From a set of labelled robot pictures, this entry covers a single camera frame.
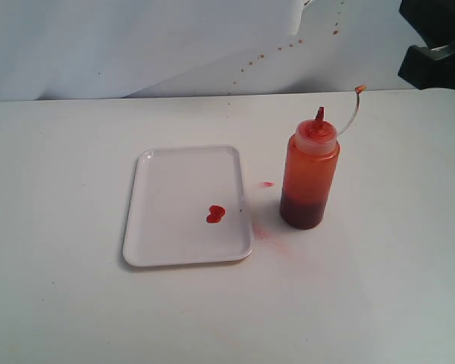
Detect red ketchup blob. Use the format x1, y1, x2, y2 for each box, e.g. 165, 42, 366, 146
206, 205, 226, 224

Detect ketchup squeeze bottle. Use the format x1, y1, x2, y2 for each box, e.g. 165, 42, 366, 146
279, 85, 366, 230

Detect white rectangular plastic tray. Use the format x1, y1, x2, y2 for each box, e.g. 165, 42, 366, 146
122, 144, 255, 268

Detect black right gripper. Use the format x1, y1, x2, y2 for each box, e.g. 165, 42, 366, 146
397, 0, 455, 90

